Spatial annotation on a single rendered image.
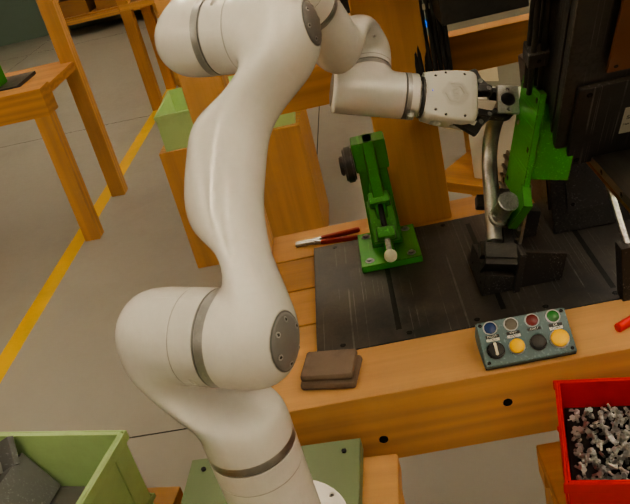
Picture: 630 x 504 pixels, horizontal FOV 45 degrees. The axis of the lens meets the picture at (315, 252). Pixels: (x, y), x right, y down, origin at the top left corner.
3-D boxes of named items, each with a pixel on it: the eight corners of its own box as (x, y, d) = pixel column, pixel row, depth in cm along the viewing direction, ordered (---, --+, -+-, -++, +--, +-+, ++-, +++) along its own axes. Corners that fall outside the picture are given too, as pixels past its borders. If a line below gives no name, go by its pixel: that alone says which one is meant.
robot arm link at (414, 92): (407, 109, 135) (424, 110, 135) (408, 63, 137) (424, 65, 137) (397, 128, 143) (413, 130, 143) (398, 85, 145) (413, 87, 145)
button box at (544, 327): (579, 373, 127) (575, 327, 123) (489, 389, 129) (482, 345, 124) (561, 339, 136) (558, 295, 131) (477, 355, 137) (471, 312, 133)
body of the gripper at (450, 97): (418, 113, 135) (480, 119, 136) (419, 61, 138) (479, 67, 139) (409, 131, 142) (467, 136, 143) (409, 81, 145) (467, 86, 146)
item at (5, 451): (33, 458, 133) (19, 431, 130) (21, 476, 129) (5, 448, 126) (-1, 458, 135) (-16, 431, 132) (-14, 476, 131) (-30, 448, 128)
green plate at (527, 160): (564, 209, 138) (589, 95, 128) (518, 208, 138) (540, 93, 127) (546, 183, 148) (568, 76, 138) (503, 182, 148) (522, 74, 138)
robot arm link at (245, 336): (199, 384, 99) (311, 395, 92) (140, 383, 89) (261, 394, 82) (233, 22, 107) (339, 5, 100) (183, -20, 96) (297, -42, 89)
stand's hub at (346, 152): (359, 187, 158) (351, 153, 154) (344, 190, 158) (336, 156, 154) (356, 172, 164) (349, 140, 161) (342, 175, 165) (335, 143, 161)
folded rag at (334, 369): (363, 360, 137) (360, 346, 136) (356, 389, 131) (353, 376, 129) (310, 362, 140) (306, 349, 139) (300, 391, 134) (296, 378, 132)
